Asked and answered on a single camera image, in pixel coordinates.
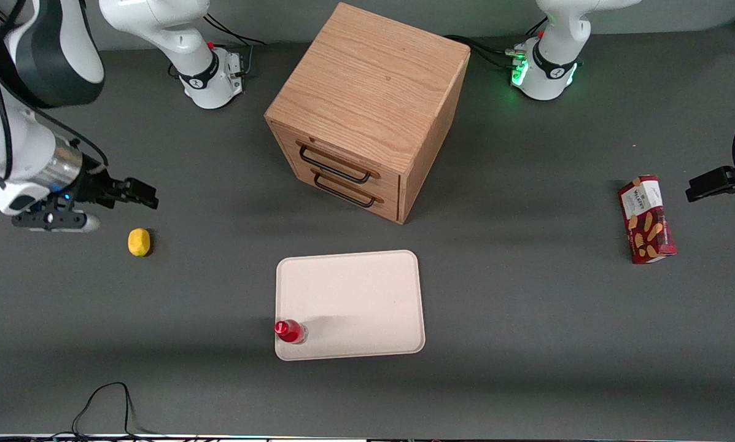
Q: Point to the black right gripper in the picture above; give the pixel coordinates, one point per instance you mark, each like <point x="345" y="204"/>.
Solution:
<point x="96" y="186"/>

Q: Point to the red coke bottle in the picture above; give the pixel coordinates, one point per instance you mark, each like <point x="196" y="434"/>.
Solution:
<point x="290" y="331"/>

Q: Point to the beige plastic tray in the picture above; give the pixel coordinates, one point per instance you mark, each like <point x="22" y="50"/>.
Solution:
<point x="355" y="301"/>

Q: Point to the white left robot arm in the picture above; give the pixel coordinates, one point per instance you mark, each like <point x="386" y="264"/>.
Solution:
<point x="557" y="55"/>

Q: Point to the yellow lemon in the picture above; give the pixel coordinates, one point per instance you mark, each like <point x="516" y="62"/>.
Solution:
<point x="139" y="242"/>

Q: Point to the red cookie box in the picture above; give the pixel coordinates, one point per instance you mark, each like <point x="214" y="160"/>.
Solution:
<point x="646" y="221"/>

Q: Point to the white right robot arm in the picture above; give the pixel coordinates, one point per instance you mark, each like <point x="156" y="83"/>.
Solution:
<point x="177" y="37"/>

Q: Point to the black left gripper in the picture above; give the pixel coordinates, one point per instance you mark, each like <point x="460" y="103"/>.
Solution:
<point x="718" y="182"/>

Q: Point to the wooden drawer cabinet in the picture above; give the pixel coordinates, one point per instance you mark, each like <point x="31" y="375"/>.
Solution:
<point x="367" y="86"/>

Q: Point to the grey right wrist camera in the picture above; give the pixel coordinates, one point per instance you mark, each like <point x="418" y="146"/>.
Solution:
<point x="54" y="221"/>

